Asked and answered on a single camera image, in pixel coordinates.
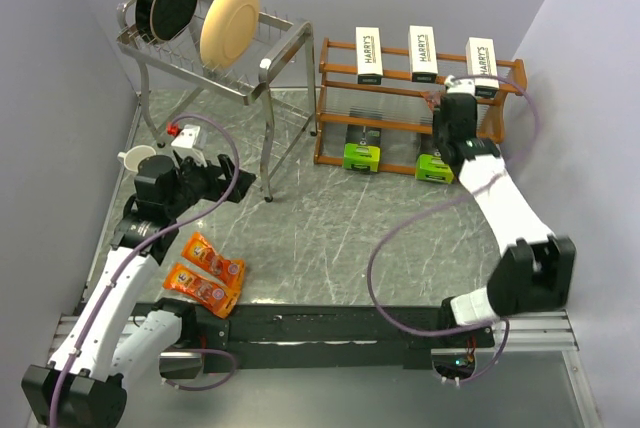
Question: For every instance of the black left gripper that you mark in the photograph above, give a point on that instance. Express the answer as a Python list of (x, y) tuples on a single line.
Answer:
[(217, 186)]

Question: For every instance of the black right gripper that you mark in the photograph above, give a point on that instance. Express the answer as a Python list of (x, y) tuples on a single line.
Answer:
[(436, 126)]

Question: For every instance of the orange razor blister pack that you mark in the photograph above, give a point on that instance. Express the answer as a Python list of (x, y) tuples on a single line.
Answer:
[(433, 99)]

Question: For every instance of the black green razor box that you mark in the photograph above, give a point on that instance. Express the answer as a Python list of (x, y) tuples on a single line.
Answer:
[(429, 164), (362, 150)]

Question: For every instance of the orange wooden shelf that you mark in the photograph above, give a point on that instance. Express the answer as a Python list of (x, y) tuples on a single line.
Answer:
[(396, 106)]

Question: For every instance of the white Harry's box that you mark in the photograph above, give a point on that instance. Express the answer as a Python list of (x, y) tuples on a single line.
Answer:
[(481, 62), (368, 56), (422, 54)]

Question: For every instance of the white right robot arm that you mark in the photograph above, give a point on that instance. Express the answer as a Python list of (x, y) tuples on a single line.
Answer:
[(535, 268)]

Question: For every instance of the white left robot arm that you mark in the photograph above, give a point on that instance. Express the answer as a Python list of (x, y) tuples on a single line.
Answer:
[(85, 381)]

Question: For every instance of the white ceramic mug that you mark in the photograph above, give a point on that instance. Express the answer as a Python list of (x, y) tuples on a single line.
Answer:
[(133, 157)]

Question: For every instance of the chrome dish rack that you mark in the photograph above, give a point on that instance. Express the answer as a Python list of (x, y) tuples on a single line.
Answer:
[(276, 43)]

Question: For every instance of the beige round plate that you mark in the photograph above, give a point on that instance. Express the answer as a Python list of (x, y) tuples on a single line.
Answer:
[(227, 31)]

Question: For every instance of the black round plate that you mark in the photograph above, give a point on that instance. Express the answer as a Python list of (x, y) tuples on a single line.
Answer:
[(159, 21)]

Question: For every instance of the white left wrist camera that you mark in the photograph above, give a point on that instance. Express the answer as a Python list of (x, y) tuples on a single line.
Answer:
[(190, 143)]

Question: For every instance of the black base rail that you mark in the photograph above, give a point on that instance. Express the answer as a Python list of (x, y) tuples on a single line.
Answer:
[(270, 336)]

